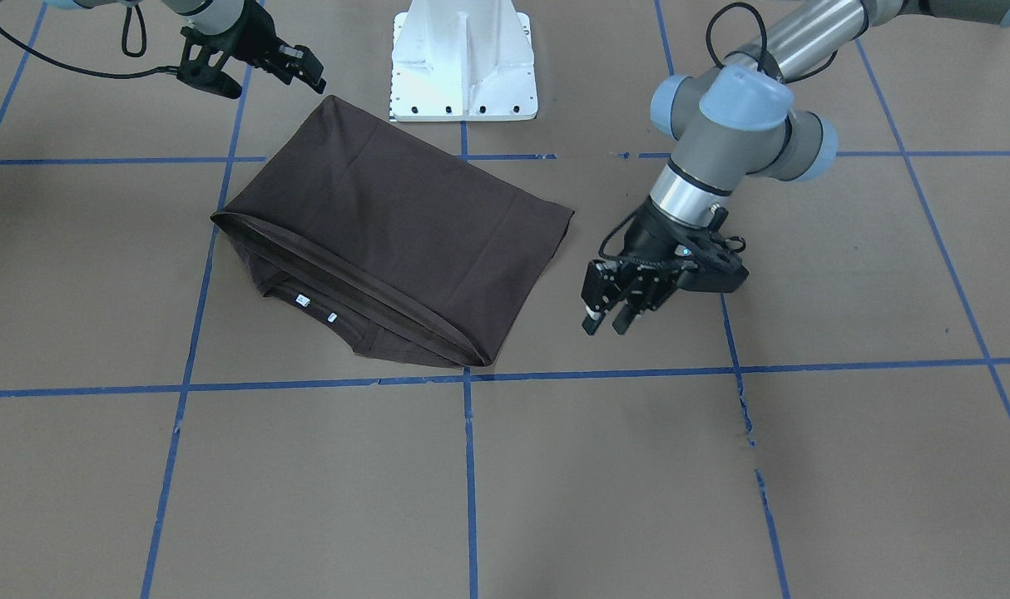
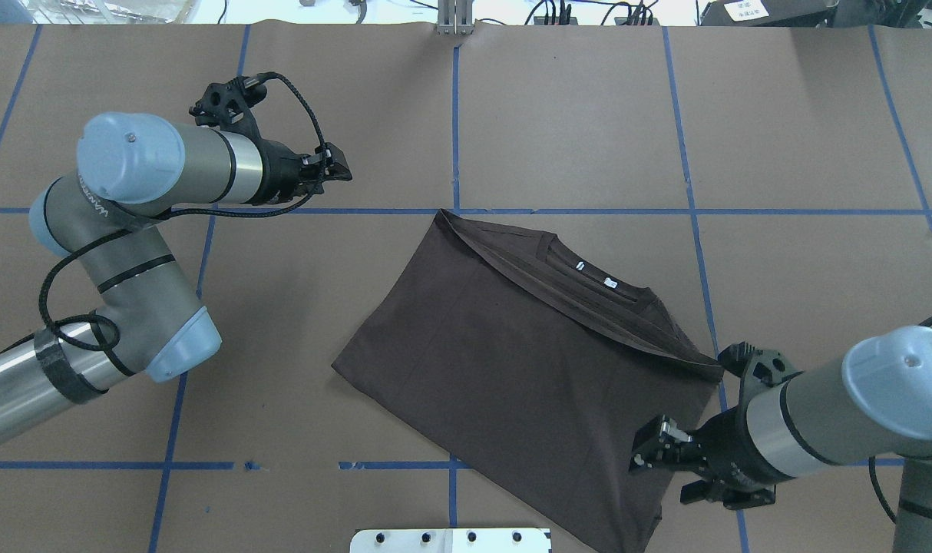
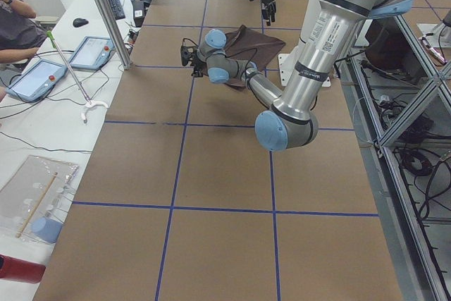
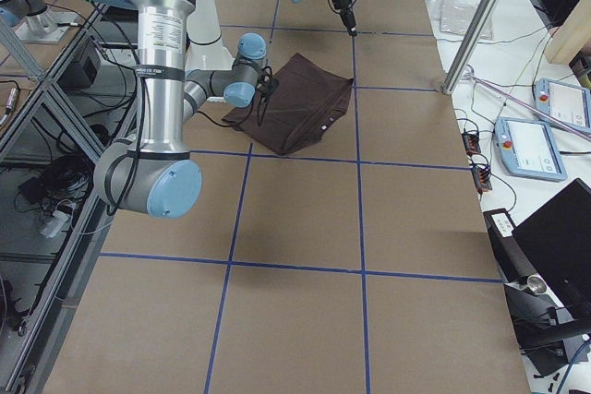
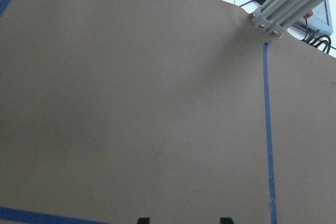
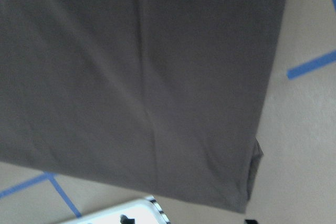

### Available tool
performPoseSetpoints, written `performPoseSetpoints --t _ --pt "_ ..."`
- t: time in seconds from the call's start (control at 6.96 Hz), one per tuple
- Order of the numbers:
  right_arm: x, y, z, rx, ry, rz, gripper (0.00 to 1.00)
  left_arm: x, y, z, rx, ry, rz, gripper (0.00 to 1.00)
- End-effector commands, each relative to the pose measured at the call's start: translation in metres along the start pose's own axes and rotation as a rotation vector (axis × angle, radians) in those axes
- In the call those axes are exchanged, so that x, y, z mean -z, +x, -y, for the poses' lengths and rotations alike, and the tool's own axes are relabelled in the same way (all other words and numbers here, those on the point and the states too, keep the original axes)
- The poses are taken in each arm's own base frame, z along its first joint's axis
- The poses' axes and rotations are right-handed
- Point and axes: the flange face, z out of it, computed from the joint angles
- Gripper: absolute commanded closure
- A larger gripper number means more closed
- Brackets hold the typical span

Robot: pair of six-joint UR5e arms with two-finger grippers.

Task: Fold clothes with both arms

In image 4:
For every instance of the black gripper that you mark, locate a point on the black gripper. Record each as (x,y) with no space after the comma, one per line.
(261,89)
(342,1)

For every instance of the blue teach pendant near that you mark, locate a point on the blue teach pendant near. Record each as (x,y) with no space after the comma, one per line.
(528,149)

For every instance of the blue teach pendant far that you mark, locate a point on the blue teach pendant far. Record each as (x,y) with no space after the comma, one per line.
(567,103)

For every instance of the blue teach pendant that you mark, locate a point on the blue teach pendant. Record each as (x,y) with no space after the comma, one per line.
(528,149)
(567,103)

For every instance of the aluminium frame post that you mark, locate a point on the aluminium frame post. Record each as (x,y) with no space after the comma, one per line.
(483,12)

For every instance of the black cable connectors on table edge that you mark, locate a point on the black cable connectors on table edge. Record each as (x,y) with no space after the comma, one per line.
(478,162)

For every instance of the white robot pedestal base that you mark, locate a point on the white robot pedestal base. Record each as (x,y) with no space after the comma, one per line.
(206,51)

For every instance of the clear plastic bag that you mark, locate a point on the clear plastic bag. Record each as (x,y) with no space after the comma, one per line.
(456,16)

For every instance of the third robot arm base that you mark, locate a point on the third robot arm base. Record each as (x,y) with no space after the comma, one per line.
(36,22)

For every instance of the black box with white label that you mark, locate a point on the black box with white label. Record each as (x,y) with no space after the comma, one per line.
(510,257)

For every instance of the black laptop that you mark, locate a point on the black laptop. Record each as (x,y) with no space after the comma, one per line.
(556,241)

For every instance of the dark brown t-shirt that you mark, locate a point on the dark brown t-shirt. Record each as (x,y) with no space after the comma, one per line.
(306,103)

